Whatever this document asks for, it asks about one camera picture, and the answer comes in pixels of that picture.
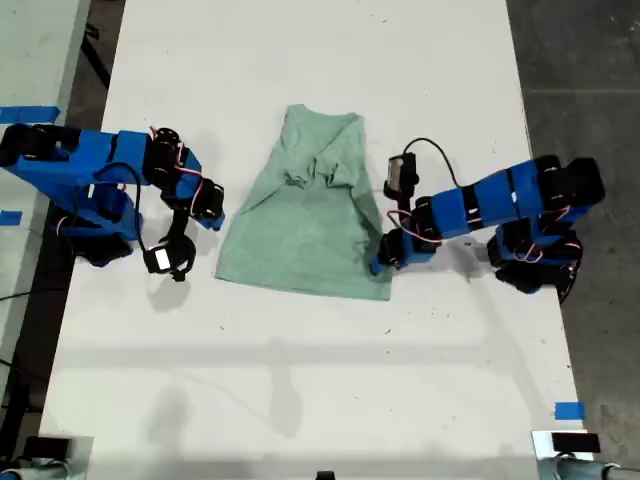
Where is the black camera box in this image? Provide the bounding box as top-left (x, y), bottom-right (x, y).
top-left (143, 236), bottom-right (197, 285)
top-left (383, 153), bottom-right (419, 199)

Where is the black stand leg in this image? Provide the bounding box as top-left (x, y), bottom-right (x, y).
top-left (78, 3), bottom-right (114, 90)

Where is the square blue tape piece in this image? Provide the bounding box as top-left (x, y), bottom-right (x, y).
top-left (554, 400), bottom-right (587, 422)

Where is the small black box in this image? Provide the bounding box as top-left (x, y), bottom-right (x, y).
top-left (23, 435), bottom-right (74, 459)
top-left (550, 431), bottom-right (602, 454)

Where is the pale side table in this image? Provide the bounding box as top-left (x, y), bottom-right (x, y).
top-left (0, 0), bottom-right (92, 386)

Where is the pale green T-shirt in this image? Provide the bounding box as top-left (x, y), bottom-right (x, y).
top-left (214, 103), bottom-right (394, 303)

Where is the grey metal plate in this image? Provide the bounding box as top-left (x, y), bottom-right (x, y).
top-left (530, 429), bottom-right (597, 480)
top-left (37, 435), bottom-right (95, 480)

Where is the black base cable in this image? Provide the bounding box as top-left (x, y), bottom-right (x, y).
top-left (557, 257), bottom-right (584, 305)

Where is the long blue tape strip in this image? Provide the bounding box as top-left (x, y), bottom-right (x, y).
top-left (0, 105), bottom-right (63, 125)

